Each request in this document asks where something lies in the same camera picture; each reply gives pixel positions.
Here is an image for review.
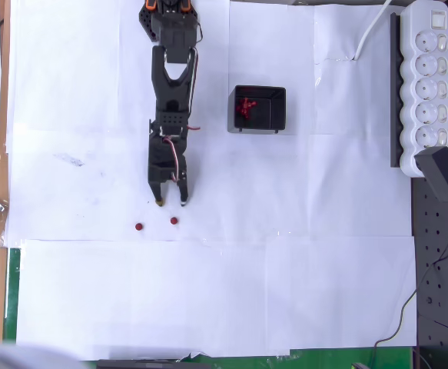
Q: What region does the white paper table cover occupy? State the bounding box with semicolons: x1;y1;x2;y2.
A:
3;0;419;361

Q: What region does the grey blurred object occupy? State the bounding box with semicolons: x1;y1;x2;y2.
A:
0;328;86;369

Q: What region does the thin black adapter cable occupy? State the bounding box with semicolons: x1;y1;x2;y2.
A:
369;199;448;369

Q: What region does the green cutting mat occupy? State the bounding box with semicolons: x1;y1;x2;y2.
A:
3;248;416;369

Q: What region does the black open box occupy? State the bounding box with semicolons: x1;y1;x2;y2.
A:
227;85;287;135

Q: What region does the white power strip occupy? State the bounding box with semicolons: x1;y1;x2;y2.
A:
399;0;448;178

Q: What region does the black pegboard panel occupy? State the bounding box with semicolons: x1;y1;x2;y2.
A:
410;0;448;349

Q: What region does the white power cable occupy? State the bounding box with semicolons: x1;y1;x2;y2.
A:
352;0;393;62

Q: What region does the red white servo wire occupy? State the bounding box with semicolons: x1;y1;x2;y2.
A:
161;137;181;182

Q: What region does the flat black device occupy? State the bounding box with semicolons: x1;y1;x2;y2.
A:
96;358;211;369

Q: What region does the black power adapter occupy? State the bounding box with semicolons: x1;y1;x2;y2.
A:
414;145;448;203

